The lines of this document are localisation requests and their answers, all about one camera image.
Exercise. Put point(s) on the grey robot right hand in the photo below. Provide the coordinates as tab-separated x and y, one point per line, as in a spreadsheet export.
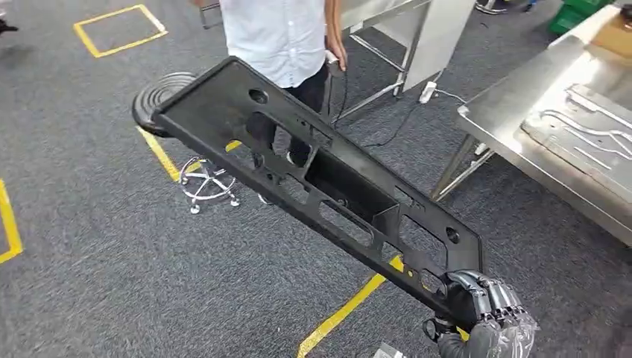
493	316

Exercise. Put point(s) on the white handheld controller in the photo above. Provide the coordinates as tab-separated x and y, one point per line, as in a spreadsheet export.
333	63

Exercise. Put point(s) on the black plastic panel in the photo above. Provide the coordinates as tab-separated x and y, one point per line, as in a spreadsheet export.
217	99

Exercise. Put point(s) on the steel bench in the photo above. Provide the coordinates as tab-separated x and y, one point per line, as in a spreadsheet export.
498	123

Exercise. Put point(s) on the stamped metal part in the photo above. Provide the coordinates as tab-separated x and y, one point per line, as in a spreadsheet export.
582	143

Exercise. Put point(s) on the white power strip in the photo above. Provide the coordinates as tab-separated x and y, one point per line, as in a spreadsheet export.
427	92

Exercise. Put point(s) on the steel table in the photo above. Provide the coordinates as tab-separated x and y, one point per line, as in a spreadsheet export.
434	44

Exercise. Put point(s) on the cardboard box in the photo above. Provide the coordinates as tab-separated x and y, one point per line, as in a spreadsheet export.
612	37

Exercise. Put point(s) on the person's left hand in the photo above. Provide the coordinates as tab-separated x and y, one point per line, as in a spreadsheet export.
337	52

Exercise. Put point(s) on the green crate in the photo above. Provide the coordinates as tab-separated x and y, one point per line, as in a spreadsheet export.
572	15

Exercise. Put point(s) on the person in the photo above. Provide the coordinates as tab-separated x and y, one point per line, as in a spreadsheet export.
276	39

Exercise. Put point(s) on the black stool with chrome base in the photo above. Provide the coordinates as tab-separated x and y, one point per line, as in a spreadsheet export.
158	96

